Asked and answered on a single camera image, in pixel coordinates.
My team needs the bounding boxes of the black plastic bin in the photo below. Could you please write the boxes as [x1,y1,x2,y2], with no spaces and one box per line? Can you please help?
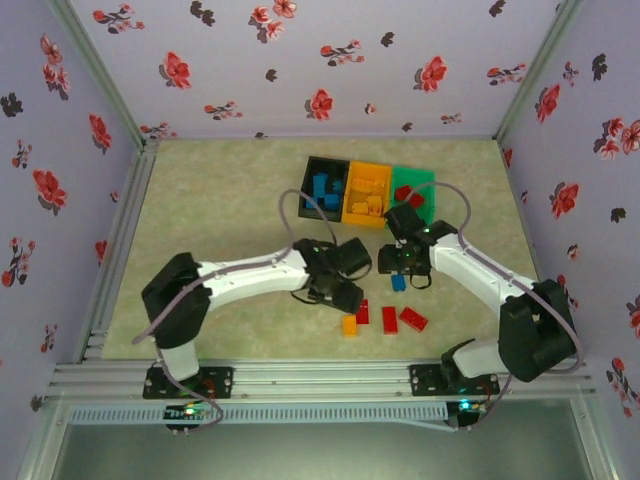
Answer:
[297,155,351,224]

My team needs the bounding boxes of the white slotted cable duct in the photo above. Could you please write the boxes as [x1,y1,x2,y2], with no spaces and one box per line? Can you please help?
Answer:
[67,402,459,434]

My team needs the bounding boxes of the green plastic bin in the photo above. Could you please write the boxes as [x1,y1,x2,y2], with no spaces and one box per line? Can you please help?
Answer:
[387,165,437,229]

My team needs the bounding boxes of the orange plastic bin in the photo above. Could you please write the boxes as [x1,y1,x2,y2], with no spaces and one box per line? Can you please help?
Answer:
[342,160,394,231]

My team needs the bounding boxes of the aluminium corner post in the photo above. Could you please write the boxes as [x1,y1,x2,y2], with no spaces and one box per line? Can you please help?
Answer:
[47,0,149,149]
[492,0,586,144]

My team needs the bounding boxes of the controller board with LED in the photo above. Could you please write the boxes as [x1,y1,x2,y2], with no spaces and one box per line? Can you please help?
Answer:
[164,402,214,434]
[447,397,489,431]

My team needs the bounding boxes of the aluminium side rail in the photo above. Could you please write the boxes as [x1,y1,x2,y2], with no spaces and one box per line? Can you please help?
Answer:
[74,138,162,365]

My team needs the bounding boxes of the aluminium frame leg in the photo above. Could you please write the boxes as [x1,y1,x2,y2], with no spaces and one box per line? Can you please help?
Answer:
[17,394,71,480]
[569,394,624,480]

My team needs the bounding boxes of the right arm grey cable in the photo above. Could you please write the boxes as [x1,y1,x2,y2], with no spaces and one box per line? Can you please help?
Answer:
[397,182,585,434]

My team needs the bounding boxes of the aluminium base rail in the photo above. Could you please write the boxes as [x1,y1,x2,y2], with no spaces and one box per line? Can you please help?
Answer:
[47,358,599,404]

